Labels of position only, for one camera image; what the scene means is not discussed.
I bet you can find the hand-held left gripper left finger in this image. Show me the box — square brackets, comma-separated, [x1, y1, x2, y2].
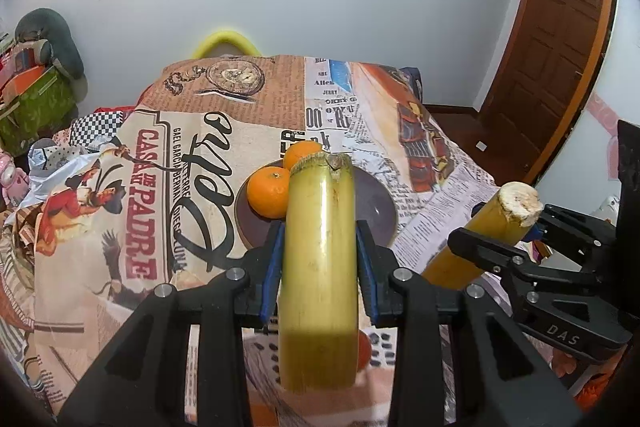
[57, 222, 287, 427]

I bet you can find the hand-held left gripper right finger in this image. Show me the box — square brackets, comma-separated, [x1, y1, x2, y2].
[355, 222, 587, 427]

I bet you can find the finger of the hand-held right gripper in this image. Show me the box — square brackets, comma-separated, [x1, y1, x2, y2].
[530, 204, 621, 269]
[447, 227, 596, 297]

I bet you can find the yellow banana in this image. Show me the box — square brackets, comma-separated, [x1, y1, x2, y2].
[421, 181, 545, 292]

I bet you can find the yellow-green banana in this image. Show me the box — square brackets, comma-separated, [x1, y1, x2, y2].
[277, 152, 362, 394]

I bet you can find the brown round plate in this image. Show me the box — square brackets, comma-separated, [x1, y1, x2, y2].
[234, 159, 400, 253]

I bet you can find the orange mandarin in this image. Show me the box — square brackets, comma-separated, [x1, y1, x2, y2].
[246, 167, 291, 218]
[356, 329, 374, 371]
[283, 141, 324, 172]

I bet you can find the printed newspaper-pattern tablecloth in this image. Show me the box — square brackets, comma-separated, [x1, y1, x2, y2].
[0, 54, 556, 427]

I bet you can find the brown wooden door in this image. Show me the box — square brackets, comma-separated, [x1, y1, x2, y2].
[479, 0, 622, 188]

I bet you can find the black-white checkered cloth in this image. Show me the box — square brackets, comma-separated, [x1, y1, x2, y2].
[70, 110, 134, 152]

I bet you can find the yellow foam chair back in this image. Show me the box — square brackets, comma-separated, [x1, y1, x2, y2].
[193, 33, 260, 59]

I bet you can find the pink toy figure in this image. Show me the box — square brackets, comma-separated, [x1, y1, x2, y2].
[0, 151, 31, 208]

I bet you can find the grey plush toy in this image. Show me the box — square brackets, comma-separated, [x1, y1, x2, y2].
[14, 8, 85, 80]

